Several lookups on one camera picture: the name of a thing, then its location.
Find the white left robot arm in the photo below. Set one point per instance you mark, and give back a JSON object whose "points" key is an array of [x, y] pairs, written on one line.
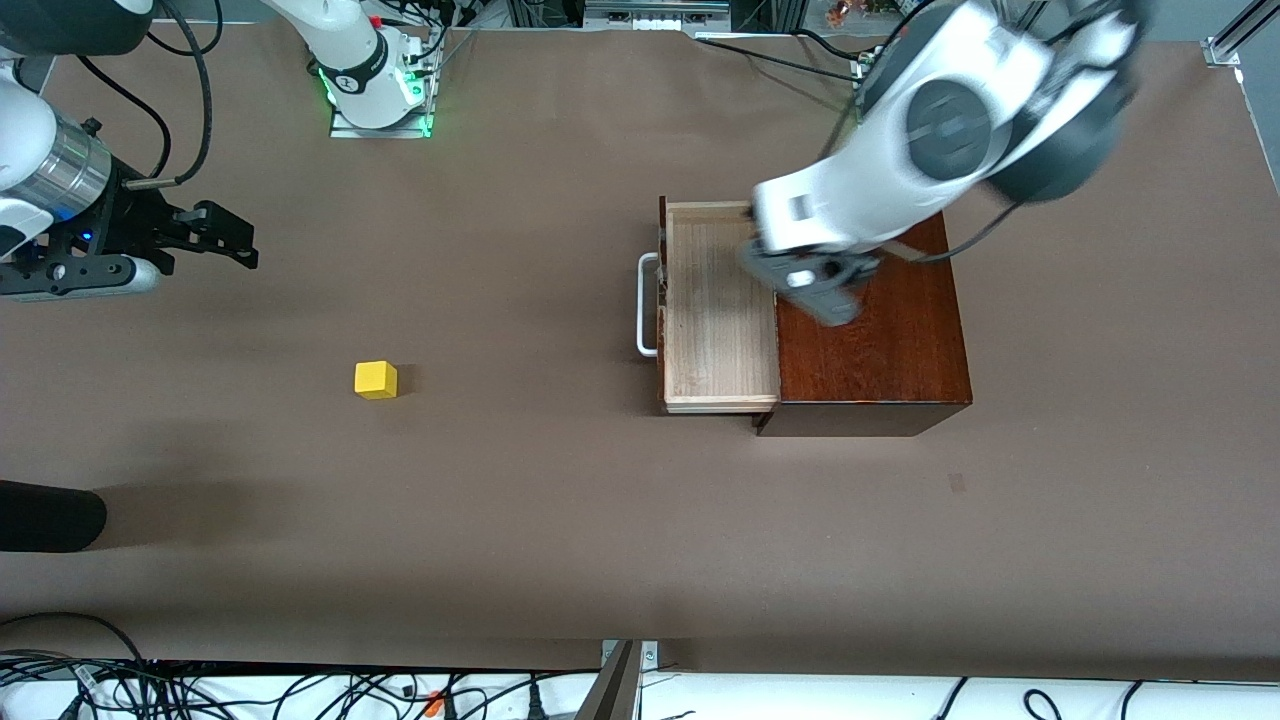
{"points": [[940, 130]]}

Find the black cylindrical object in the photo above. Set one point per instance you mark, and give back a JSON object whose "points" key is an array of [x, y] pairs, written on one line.
{"points": [[50, 515]]}

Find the grey metal strut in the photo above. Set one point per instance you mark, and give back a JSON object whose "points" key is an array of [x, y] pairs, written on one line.
{"points": [[610, 690]]}

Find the dark brown wooden cabinet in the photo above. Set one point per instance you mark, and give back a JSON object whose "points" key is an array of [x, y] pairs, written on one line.
{"points": [[880, 360]]}

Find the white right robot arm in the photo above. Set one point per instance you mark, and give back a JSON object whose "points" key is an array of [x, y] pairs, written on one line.
{"points": [[350, 45]]}

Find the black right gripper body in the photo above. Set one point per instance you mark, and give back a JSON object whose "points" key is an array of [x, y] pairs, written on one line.
{"points": [[128, 222]]}

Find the silver rack device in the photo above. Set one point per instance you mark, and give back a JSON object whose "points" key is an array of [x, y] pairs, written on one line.
{"points": [[655, 8]]}

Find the aluminum profile rail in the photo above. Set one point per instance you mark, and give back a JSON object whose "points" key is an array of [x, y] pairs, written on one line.
{"points": [[1235, 35]]}

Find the yellow cube block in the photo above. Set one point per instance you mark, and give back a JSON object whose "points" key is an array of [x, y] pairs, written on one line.
{"points": [[375, 380]]}

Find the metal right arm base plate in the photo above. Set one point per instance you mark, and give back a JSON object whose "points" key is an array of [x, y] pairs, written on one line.
{"points": [[380, 133]]}

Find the silver corner bracket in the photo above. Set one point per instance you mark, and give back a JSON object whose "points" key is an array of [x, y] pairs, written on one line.
{"points": [[651, 655]]}

